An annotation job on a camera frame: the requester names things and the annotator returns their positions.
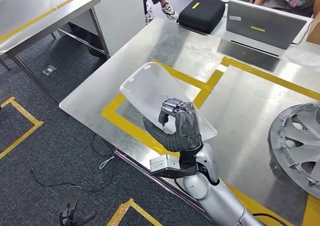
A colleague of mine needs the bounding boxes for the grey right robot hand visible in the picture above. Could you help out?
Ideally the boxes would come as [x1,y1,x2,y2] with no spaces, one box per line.
[143,97,203,153]

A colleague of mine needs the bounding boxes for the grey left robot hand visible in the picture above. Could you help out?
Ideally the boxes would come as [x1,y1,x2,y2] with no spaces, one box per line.
[65,210,97,226]

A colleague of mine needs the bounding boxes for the white curved plastic part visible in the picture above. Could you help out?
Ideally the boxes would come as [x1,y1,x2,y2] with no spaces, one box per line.
[119,62,217,142]

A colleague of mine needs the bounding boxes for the stainless steel workbench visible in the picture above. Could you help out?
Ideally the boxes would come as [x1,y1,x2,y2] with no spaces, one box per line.
[58,17,320,226]

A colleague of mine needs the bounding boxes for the yellow tape on workbench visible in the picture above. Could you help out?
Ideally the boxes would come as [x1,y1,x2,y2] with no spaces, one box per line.
[102,56,320,226]

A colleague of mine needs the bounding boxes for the yellow floor tape square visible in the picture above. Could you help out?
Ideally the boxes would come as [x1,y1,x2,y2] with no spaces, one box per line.
[106,197,163,226]

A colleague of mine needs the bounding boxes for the black carrying case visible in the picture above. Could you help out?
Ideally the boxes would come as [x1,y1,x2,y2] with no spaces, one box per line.
[177,0,226,35]

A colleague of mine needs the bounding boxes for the yellow floor tape corner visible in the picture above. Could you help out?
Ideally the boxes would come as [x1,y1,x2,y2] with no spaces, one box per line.
[0,96,45,161]

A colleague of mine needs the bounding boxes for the white desk with metal legs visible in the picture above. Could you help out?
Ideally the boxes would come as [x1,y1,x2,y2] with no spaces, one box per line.
[57,0,147,58]

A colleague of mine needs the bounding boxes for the grey wheel hubcap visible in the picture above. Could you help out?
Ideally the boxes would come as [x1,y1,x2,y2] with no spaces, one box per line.
[267,101,320,201]

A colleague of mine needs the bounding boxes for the black bag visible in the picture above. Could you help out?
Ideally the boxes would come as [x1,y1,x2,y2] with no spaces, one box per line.
[69,21,106,58]

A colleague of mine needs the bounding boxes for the metal floor outlet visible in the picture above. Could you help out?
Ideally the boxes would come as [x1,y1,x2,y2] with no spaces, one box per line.
[42,64,57,77]

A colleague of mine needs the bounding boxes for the cardboard box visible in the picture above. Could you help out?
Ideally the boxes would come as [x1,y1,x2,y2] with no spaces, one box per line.
[306,14,320,46]

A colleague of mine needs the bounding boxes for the yellow tape on table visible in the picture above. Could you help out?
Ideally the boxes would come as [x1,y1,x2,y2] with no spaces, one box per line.
[0,0,75,43]

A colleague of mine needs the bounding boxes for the stainless steel table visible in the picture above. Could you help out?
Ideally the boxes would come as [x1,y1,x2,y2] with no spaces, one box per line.
[0,0,111,103]

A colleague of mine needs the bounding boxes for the black floor cable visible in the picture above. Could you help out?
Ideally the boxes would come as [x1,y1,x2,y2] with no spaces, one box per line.
[30,133,117,194]

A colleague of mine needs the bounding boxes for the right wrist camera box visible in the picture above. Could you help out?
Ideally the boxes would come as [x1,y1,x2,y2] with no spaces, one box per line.
[149,154,198,180]

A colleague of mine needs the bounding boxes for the white power cable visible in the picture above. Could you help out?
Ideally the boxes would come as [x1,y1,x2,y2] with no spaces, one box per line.
[98,154,115,170]

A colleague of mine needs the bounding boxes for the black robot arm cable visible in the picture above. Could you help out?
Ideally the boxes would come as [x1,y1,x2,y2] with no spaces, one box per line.
[251,212,288,226]

